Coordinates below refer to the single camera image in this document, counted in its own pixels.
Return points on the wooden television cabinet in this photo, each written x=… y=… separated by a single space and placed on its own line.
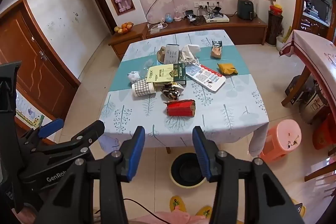
x=246 y=29

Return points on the crumpled white tissue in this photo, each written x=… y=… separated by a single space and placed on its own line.
x=134 y=75

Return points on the pink dumbbells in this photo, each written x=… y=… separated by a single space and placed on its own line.
x=122 y=5

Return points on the brown wooden door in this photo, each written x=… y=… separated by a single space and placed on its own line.
x=34 y=69

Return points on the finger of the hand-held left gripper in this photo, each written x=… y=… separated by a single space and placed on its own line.
x=52 y=127
x=86 y=134

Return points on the white wall sockets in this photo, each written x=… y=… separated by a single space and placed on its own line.
x=207 y=4

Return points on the pale yellow carton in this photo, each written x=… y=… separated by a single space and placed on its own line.
x=160 y=74

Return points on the flat white and red carton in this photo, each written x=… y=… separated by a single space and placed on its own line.
x=207 y=78

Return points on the dark green air fryer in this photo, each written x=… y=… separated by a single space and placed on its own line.
x=245 y=8

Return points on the white bucket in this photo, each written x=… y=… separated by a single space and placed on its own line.
x=279 y=43

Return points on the pink ornament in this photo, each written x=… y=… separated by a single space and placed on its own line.
x=178 y=16

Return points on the checked paper cup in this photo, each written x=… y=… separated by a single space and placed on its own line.
x=143 y=88

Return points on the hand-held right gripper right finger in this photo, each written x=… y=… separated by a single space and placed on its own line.
x=200 y=150

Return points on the clear plastic bottle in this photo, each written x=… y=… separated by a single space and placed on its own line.
x=144 y=71

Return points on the yellow wrapped packet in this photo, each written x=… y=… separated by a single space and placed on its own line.
x=227 y=69

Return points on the leaf-patterned teal tablecloth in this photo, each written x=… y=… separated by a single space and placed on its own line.
x=223 y=98

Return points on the blue globe ornament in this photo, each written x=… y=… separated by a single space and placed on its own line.
x=169 y=19

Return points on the silver carton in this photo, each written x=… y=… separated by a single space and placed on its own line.
x=172 y=54

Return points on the bowl of fruit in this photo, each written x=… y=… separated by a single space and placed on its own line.
x=123 y=28

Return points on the tall dark stand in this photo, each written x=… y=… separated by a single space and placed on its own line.
x=274 y=27

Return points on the cartoon wall poster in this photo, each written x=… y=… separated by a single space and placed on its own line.
x=26 y=111

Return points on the dark green chocolate box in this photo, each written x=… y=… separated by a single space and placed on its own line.
x=179 y=74

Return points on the red box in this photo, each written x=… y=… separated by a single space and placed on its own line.
x=178 y=108

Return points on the dark bin with yellow rim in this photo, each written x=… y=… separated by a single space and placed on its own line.
x=186 y=171

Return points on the red plastic stool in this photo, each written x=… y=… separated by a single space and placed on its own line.
x=324 y=134

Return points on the white plastic bag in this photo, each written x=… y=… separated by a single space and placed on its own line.
x=187 y=54

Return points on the pink plastic stool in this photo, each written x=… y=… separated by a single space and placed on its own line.
x=283 y=134

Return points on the steel cooking pot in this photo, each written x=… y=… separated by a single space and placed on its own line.
x=312 y=106

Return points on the dark cardboard box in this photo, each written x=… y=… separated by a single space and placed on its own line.
x=294 y=86

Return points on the brown snack bag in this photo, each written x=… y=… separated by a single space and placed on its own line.
x=216 y=50

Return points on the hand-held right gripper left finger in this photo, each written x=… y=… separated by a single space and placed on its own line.
x=136 y=153

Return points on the white set-top box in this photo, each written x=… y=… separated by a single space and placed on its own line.
x=218 y=19

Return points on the crumpled black and beige wrapper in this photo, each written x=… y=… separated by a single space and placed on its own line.
x=170 y=92

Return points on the yellow slipper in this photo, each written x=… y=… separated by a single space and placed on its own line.
x=178 y=203
x=204 y=212

